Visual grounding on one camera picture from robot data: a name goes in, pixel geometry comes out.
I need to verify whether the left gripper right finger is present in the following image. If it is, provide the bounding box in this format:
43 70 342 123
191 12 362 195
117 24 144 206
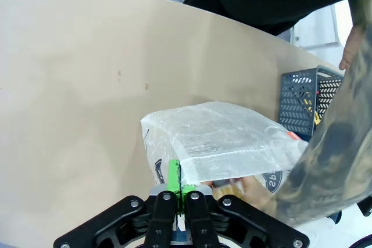
180 183 311 248

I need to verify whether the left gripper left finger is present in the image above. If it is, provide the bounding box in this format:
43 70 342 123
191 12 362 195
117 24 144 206
53 159 183 248

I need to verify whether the brown packaged snack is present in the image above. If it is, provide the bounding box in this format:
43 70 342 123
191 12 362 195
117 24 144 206
211 178 248 200

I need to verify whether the white plastic shopping bag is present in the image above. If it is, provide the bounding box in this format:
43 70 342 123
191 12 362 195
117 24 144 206
140 100 310 200

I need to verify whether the dark grey plastic basket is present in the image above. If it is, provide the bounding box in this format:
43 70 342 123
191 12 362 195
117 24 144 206
278 64 347 145

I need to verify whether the person's left forearm camouflage sleeve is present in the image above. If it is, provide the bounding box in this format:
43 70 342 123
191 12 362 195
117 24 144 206
272 26 372 227

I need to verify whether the person's right forearm camouflage sleeve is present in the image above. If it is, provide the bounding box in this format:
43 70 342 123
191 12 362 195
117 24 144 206
348 0 372 37

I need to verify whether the orange item in bag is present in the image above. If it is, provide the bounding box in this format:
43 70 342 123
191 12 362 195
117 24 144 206
285 131 302 142

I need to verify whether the person's left hand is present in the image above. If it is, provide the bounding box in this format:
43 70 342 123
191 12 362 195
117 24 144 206
203 174 280 217

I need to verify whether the person's right hand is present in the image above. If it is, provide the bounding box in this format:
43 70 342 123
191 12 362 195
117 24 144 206
339 23 367 72

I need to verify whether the yellow black packaged item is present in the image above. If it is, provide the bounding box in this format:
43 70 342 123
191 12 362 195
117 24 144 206
300 90 323 124

